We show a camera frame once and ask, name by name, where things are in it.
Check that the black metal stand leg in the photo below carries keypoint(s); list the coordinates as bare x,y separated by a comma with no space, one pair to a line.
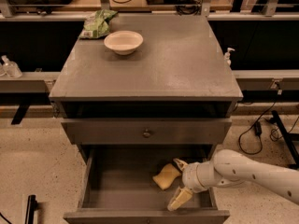
289,138

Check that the yellow sponge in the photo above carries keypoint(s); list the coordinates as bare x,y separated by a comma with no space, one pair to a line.
167,176

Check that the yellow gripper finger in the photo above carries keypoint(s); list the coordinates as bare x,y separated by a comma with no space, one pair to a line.
181,196
180,164

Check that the grey top drawer with knob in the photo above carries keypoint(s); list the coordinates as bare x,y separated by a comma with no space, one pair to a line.
146,131

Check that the grey wooden cabinet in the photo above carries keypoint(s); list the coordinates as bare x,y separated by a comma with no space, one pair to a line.
177,73

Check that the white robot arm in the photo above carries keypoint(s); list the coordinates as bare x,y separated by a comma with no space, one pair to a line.
228,168

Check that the white pump bottle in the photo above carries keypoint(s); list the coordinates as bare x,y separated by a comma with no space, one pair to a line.
227,55

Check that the clear sanitizer bottle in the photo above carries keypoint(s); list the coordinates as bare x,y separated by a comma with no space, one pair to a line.
10,68

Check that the open grey middle drawer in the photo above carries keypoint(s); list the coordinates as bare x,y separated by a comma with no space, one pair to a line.
118,188

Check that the black object on floor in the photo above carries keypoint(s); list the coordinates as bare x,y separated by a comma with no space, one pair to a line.
30,209

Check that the white bowl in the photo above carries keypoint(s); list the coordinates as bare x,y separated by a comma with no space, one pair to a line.
123,42

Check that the green chip bag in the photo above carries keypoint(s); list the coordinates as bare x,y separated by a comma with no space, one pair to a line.
97,24

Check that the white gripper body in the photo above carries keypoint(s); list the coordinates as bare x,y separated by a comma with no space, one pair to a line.
189,176

